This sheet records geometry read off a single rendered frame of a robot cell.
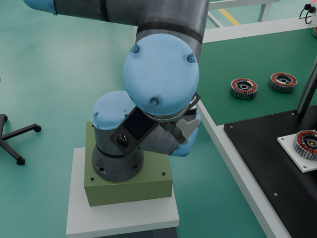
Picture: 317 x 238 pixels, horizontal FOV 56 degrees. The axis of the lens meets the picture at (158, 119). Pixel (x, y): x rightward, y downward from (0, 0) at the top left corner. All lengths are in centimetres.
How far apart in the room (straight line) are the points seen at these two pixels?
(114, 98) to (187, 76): 48
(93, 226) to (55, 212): 97
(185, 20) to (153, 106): 10
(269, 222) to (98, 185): 49
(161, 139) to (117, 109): 13
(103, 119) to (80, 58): 237
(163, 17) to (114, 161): 54
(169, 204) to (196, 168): 105
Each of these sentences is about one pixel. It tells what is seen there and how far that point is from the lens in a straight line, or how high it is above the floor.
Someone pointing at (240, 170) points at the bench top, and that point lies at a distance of 103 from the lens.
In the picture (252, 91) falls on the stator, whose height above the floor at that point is 79.
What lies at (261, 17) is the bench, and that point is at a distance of 251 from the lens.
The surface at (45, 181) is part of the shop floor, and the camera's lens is 202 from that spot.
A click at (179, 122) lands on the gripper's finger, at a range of 54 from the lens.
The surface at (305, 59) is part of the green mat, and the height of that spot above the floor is 75.
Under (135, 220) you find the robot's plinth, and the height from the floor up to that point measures 75.
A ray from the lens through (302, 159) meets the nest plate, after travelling 108.
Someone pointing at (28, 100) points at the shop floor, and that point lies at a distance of 265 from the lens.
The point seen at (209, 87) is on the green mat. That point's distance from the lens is 134.
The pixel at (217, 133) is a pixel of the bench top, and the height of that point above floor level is 75.
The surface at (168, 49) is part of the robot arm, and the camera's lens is 29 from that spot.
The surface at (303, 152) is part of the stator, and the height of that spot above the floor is 81.
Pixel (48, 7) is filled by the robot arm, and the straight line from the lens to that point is 39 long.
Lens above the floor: 154
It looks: 43 degrees down
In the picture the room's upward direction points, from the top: straight up
